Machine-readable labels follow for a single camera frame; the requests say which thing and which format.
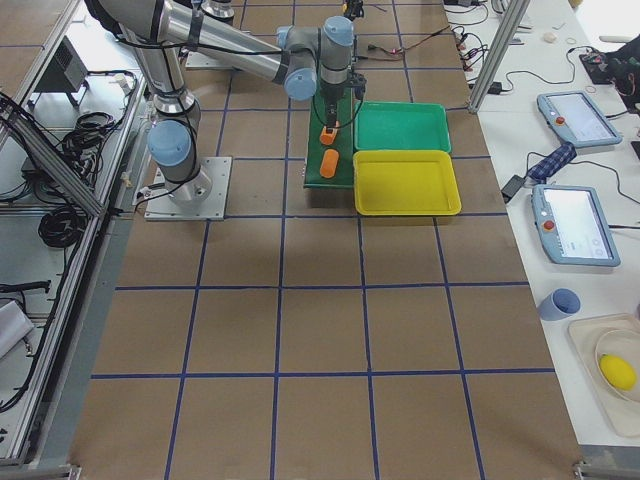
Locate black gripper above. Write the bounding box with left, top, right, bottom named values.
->
left=320, top=79, right=366, bottom=130

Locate orange cylinder with 4680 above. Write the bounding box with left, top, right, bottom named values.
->
left=319, top=123, right=340, bottom=146

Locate plain orange cylinder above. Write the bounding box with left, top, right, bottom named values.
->
left=319, top=149, right=340, bottom=179

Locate green conveyor belt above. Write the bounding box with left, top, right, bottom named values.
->
left=304, top=90, right=359, bottom=189

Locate green plastic tray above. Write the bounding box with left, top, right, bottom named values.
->
left=354, top=101, right=451, bottom=153

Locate yellow plastic tray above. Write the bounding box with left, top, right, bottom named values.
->
left=353, top=150, right=462, bottom=216

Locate black power adapter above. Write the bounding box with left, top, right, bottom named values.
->
left=501, top=175, right=526, bottom=204

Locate blue checkered umbrella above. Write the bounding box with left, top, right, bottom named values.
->
left=526, top=142, right=577, bottom=184

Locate small blue teach pendant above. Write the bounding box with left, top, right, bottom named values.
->
left=536, top=91, right=622, bottom=148

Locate large blue teach pendant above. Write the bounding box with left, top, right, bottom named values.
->
left=531, top=184, right=621, bottom=267

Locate light blue cup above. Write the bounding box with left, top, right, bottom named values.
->
left=538, top=288, right=581, bottom=321

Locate beige serving tray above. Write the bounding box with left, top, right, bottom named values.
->
left=568, top=314, right=639, bottom=438

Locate yellow lemon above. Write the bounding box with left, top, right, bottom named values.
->
left=599, top=354, right=637, bottom=391

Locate red black power cable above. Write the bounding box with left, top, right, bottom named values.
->
left=367, top=27, right=451, bottom=56

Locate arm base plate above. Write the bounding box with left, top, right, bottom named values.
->
left=144, top=156, right=232, bottom=221
left=183, top=47, right=237, bottom=71

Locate aluminium frame post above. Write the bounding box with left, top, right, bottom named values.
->
left=468, top=0, right=530, bottom=114

